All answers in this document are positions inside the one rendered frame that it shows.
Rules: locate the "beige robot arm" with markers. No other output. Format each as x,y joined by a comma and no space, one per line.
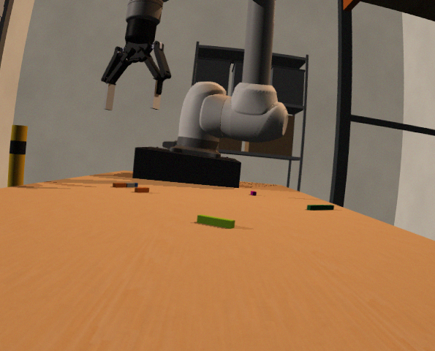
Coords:
252,114

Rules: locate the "green rectangular bar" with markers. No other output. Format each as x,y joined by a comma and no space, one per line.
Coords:
216,221

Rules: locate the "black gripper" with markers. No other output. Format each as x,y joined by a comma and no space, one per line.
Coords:
140,34

